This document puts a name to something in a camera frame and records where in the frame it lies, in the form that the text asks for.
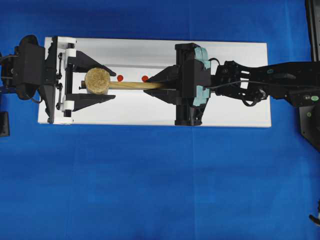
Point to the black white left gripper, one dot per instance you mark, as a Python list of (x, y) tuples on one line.
[(62, 48)]

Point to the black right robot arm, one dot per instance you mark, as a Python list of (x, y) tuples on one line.
[(251, 85)]

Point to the small white raised block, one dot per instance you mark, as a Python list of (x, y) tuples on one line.
[(130, 74)]

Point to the black stand at left edge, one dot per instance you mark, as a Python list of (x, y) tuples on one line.
[(4, 124)]

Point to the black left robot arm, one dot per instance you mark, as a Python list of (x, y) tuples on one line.
[(32, 69)]

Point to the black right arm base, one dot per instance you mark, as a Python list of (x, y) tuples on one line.
[(310, 115)]

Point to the wooden mallet hammer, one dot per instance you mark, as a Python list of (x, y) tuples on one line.
[(98, 81)]

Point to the blue table cloth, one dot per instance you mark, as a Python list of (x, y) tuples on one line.
[(90, 182)]

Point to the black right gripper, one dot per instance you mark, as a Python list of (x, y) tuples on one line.
[(193, 71)]

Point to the black clip at right edge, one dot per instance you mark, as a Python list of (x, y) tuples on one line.
[(316, 219)]

